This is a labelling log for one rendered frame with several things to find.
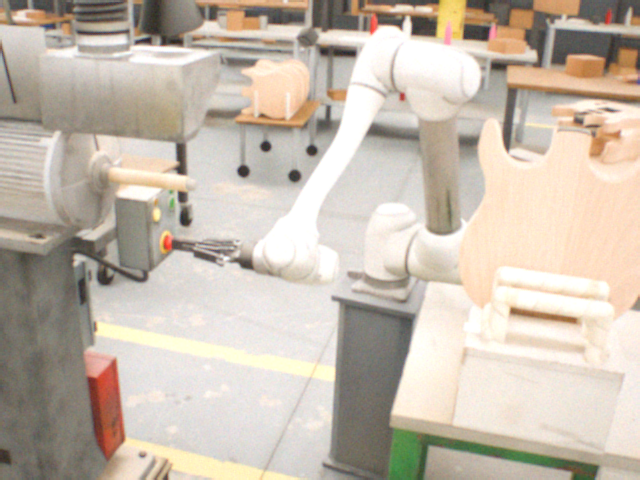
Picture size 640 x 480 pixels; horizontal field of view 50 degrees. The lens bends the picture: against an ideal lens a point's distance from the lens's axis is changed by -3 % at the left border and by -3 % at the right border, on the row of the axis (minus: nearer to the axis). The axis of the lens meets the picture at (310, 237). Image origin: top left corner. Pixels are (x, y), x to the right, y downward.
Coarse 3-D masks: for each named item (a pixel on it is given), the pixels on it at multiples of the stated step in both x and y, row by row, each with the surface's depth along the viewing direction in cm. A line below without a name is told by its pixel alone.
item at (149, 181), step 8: (112, 168) 149; (120, 168) 149; (112, 176) 148; (120, 176) 148; (128, 176) 147; (136, 176) 147; (144, 176) 147; (152, 176) 146; (160, 176) 146; (168, 176) 146; (176, 176) 146; (184, 176) 146; (136, 184) 148; (144, 184) 147; (152, 184) 146; (160, 184) 146; (168, 184) 145; (176, 184) 145; (184, 184) 145
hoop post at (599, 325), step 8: (592, 320) 113; (600, 320) 111; (608, 320) 111; (592, 328) 113; (600, 328) 112; (608, 328) 112; (592, 336) 113; (600, 336) 112; (608, 336) 113; (592, 344) 113; (600, 344) 113; (592, 352) 114; (600, 352) 113; (584, 360) 116; (592, 360) 114; (600, 360) 114
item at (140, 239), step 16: (128, 192) 178; (144, 192) 178; (160, 192) 180; (128, 208) 175; (144, 208) 174; (160, 208) 180; (128, 224) 177; (144, 224) 176; (160, 224) 181; (128, 240) 179; (144, 240) 177; (160, 240) 183; (96, 256) 183; (128, 256) 181; (144, 256) 179; (160, 256) 184; (128, 272) 186; (144, 272) 186
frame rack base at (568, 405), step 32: (480, 320) 127; (512, 320) 128; (544, 320) 128; (480, 352) 119; (512, 352) 118; (544, 352) 118; (576, 352) 118; (480, 384) 121; (512, 384) 119; (544, 384) 117; (576, 384) 116; (608, 384) 114; (480, 416) 123; (512, 416) 121; (544, 416) 120; (576, 416) 118; (608, 416) 116; (576, 448) 120
